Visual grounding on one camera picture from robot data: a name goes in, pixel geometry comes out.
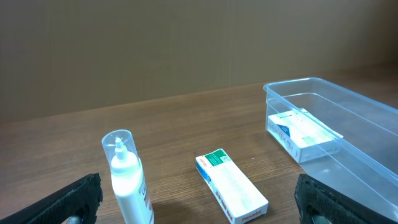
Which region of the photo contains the white blue medicine box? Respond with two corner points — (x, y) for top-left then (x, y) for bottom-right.
(267, 108), (343, 163)

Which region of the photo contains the white green Panadol box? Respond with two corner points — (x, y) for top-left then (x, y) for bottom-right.
(195, 149), (269, 224)

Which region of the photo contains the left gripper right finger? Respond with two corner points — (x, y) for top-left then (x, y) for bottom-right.
(294, 174), (397, 224)

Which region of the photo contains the white spray bottle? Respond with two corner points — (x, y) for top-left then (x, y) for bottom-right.
(101, 129), (155, 224)

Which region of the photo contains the clear plastic container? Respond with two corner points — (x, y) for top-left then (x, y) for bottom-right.
(264, 77), (397, 220)

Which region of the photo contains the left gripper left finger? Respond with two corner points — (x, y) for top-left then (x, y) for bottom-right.
(1, 173), (103, 224)

